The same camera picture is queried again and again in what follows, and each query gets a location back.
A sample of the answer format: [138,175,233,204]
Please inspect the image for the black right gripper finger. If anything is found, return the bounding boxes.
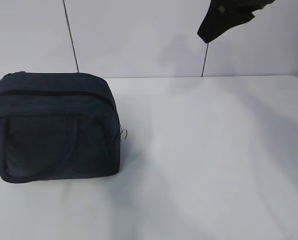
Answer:
[197,0,274,43]

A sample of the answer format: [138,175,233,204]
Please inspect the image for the dark blue fabric lunch bag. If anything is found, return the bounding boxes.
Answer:
[0,71,121,184]

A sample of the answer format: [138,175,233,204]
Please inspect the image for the silver zipper pull ring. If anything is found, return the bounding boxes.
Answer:
[118,124,129,142]

